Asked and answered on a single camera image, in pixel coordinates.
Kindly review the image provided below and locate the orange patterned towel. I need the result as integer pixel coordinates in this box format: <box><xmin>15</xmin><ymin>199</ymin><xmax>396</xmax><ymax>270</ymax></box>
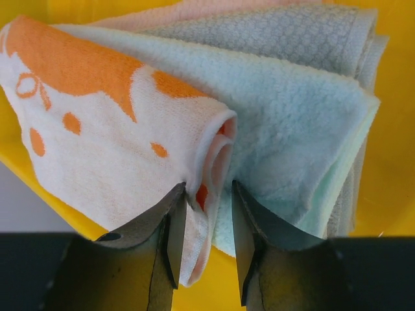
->
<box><xmin>1</xmin><ymin>16</ymin><xmax>237</xmax><ymax>286</ymax></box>

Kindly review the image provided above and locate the yellow plastic tray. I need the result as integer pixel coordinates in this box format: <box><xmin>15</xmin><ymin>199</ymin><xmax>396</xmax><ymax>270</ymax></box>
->
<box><xmin>1</xmin><ymin>1</ymin><xmax>414</xmax><ymax>310</ymax></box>

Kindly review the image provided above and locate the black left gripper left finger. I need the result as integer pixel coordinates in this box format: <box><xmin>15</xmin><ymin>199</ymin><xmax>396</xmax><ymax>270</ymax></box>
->
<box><xmin>1</xmin><ymin>183</ymin><xmax>186</xmax><ymax>310</ymax></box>

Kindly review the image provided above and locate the grey terry towel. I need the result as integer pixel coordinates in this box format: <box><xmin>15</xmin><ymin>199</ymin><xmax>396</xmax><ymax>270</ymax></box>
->
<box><xmin>148</xmin><ymin>5</ymin><xmax>387</xmax><ymax>238</ymax></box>

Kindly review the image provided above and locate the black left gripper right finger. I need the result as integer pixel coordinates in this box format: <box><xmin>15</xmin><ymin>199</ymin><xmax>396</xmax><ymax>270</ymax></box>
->
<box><xmin>231</xmin><ymin>181</ymin><xmax>414</xmax><ymax>310</ymax></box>

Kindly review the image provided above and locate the light blue white towel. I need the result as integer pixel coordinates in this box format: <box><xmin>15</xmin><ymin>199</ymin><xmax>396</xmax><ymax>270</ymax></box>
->
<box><xmin>58</xmin><ymin>24</ymin><xmax>379</xmax><ymax>255</ymax></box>

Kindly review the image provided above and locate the pink waffle towel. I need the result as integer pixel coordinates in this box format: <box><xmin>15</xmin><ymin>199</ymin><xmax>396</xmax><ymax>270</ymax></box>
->
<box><xmin>90</xmin><ymin>0</ymin><xmax>325</xmax><ymax>32</ymax></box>

